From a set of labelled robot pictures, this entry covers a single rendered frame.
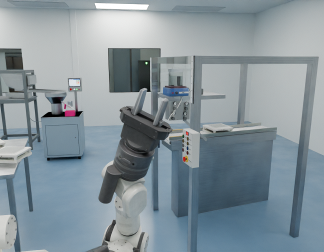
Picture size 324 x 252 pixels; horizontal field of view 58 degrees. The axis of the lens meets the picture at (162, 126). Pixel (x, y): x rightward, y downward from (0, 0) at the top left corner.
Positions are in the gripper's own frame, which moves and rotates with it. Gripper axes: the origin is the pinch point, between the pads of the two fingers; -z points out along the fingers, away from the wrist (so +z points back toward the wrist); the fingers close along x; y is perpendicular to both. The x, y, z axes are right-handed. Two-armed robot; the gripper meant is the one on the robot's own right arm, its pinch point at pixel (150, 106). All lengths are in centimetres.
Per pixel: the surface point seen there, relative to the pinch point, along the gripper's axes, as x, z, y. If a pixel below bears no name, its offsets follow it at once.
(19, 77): 370, 222, 333
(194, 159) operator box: -2, 82, 127
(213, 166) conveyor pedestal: -16, 138, 227
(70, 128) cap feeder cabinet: 224, 246, 305
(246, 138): -33, 102, 252
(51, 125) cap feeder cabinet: 250, 249, 291
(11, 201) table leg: 106, 157, 72
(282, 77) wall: -58, 93, 645
